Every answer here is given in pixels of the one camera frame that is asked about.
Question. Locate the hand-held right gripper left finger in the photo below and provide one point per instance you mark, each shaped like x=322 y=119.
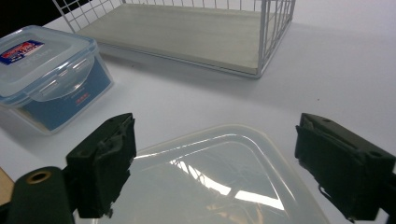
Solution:
x=99 y=168

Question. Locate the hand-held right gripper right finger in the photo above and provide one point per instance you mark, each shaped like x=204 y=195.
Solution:
x=339 y=165

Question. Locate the wooden table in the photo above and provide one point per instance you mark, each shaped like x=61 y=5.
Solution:
x=4 y=186

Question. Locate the light grey table board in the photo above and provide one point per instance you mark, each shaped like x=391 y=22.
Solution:
x=199 y=99

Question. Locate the white square plastic container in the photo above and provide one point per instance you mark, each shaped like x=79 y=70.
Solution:
x=218 y=174

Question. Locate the clear food container blue lid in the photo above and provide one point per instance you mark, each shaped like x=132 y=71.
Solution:
x=46 y=71

